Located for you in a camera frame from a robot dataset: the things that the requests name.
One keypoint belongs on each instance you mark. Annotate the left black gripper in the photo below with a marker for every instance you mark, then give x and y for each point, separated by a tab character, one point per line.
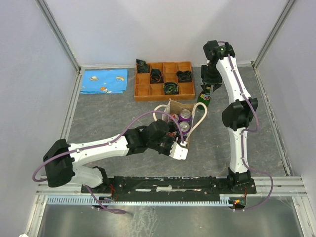
172	140

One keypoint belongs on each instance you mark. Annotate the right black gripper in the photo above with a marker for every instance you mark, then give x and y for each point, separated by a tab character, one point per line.
216	82

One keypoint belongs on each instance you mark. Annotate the cola glass bottle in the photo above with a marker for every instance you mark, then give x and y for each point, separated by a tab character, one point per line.
172	129

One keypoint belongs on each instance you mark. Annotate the green glass bottle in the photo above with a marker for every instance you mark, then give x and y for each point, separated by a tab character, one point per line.
204	96

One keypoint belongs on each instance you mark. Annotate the purple soda can front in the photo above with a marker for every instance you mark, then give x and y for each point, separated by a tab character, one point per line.
185	128

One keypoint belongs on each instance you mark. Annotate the purple soda can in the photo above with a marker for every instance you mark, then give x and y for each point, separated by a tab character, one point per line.
185	115
185	128
173	118

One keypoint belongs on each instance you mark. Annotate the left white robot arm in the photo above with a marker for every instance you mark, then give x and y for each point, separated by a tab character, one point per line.
67	162

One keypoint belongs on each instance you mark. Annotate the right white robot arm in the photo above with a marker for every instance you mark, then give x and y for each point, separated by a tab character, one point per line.
221	69

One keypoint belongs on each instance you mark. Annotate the dark rolled fabric right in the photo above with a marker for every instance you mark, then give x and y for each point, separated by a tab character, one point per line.
184	76

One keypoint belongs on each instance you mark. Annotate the dark rolled fabric bottom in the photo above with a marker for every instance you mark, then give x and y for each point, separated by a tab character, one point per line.
170	88

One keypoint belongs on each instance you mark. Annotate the dark rolled fabric centre-left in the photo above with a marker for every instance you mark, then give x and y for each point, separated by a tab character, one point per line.
156	76

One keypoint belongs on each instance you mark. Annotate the wooden compartment tray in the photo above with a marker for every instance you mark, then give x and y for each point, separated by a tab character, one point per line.
146	91

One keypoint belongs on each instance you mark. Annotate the dark rolled fabric top-left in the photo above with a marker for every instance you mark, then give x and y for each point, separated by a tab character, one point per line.
142	67

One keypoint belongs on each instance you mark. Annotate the blue patterned cloth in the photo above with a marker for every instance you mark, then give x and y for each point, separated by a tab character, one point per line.
113	81

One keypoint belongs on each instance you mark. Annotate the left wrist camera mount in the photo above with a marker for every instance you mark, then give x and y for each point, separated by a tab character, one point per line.
179	151

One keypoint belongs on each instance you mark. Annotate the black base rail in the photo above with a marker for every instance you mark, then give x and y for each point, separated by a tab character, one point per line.
164	189

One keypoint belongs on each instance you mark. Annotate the blue toothed cable duct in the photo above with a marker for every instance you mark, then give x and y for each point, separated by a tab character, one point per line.
89	200

